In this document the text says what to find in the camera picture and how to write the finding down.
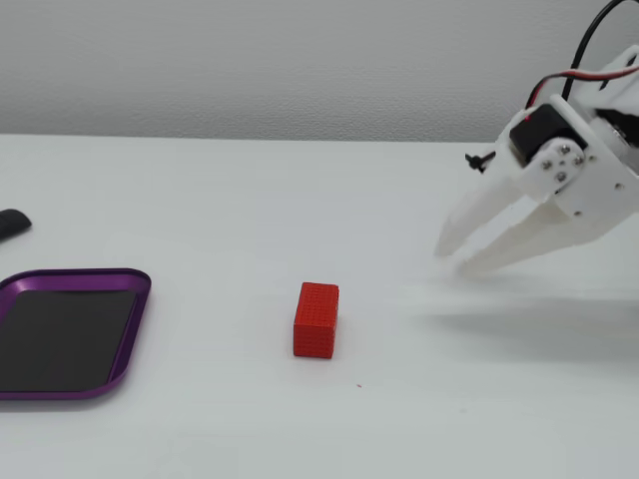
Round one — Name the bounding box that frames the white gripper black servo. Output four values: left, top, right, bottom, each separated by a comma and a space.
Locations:
434, 93, 639, 276

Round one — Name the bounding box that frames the red cube block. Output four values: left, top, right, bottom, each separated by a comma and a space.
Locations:
293, 281, 340, 359

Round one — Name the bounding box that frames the purple metal tray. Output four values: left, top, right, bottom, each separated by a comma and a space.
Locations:
0, 267, 153, 402

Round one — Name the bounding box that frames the black flat device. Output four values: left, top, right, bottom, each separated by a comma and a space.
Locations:
0, 209, 33, 243

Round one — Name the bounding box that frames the red white black servo wire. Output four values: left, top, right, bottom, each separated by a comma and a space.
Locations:
523, 64, 639, 121

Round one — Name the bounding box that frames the black cable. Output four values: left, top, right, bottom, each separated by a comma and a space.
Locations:
561, 0, 633, 101

